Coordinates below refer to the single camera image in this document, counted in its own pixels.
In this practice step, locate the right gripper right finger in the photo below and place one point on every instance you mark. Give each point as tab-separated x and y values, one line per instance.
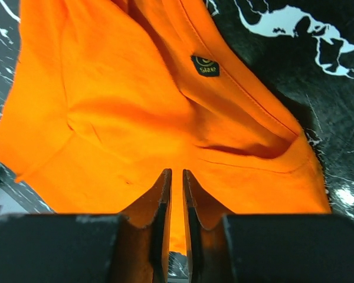
223	246

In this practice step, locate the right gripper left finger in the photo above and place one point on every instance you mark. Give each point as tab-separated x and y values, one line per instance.
129	246

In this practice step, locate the orange t shirt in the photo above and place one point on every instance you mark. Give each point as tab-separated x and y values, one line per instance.
107	94

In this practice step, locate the black marbled table mat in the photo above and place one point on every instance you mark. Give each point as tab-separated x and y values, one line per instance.
301	51

